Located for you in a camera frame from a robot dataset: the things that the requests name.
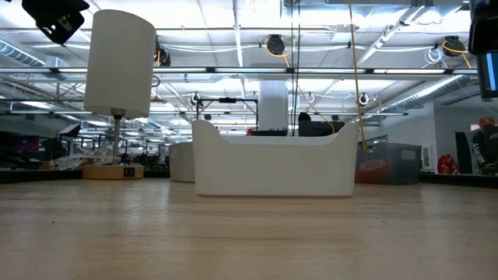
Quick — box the orange tape roll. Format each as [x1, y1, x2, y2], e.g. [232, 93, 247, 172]
[356, 158, 391, 184]

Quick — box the large black display screen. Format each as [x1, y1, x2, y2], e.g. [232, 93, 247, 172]
[476, 52, 498, 99]

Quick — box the white shade wooden base lamp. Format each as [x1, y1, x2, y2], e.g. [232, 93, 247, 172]
[81, 9, 157, 180]

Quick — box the red bag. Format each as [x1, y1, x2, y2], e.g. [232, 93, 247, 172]
[437, 154, 459, 175]

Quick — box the translucent grey plastic bin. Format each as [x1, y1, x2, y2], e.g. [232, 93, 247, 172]
[354, 142, 423, 185]

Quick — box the black background monitor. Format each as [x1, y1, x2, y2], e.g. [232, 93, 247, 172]
[298, 120, 346, 138]

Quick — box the light grey plastic bin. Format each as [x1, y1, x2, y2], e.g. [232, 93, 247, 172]
[169, 142, 195, 183]

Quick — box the white round column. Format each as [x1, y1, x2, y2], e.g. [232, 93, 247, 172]
[258, 79, 289, 131]

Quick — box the large white plastic bin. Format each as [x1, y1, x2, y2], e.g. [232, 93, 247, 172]
[191, 119, 359, 198]

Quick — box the black ceiling cord reel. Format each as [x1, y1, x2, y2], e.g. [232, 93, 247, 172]
[155, 37, 172, 67]
[265, 33, 287, 56]
[442, 34, 474, 69]

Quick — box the yellow hanging cable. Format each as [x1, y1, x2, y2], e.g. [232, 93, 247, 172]
[347, 0, 369, 152]

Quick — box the black table edge rail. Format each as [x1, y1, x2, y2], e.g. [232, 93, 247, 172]
[0, 169, 498, 188]

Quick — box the black hanging cable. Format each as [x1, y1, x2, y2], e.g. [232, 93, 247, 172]
[289, 0, 296, 137]
[296, 0, 302, 137]

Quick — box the black background frame rig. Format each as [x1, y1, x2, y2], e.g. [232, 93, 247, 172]
[195, 96, 260, 131]

